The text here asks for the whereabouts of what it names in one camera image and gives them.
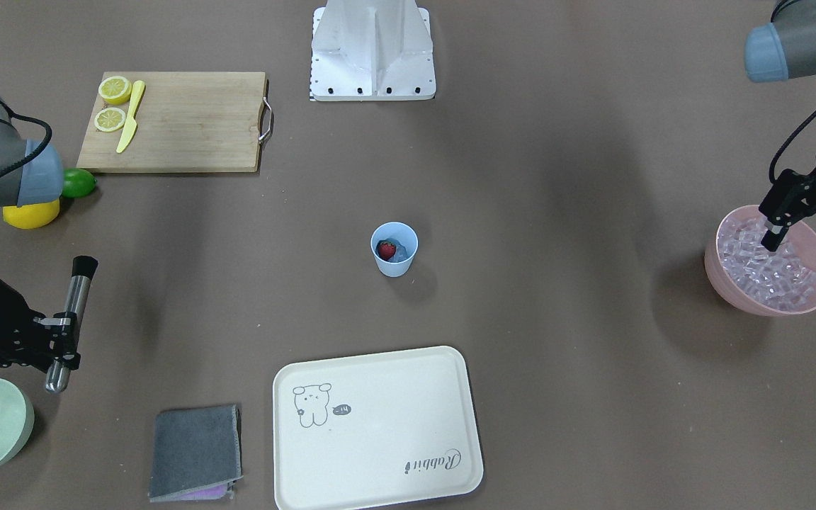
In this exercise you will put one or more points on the red strawberry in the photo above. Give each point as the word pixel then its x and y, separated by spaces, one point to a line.
pixel 386 250

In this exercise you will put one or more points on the lemon slice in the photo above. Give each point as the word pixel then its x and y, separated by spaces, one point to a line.
pixel 110 119
pixel 115 90

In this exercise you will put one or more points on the green lime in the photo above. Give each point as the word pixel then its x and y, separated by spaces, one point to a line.
pixel 78 183

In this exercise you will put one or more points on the cream rabbit serving tray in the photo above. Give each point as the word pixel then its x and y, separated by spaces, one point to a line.
pixel 375 430

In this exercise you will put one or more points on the yellow plastic knife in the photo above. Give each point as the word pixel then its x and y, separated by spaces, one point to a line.
pixel 131 123

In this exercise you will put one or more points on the light blue cup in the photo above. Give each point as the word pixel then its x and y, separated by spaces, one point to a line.
pixel 407 241

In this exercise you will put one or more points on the yellow lemon lower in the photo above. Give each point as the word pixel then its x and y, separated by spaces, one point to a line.
pixel 31 216

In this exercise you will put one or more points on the wooden cutting board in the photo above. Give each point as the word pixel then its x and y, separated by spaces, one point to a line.
pixel 197 122

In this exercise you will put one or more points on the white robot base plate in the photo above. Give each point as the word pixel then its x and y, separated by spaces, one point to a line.
pixel 372 51

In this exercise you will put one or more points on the lemon slice upper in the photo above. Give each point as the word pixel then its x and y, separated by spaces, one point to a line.
pixel 115 90

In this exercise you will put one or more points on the steel muddler black tip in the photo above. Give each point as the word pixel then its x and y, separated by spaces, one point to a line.
pixel 83 271

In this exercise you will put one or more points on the lemon slice lower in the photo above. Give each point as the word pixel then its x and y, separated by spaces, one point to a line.
pixel 110 119

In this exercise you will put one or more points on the grey folded cloth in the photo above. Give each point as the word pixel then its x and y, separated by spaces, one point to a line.
pixel 196 454

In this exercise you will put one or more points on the pink bowl of ice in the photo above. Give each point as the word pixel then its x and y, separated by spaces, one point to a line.
pixel 753 279

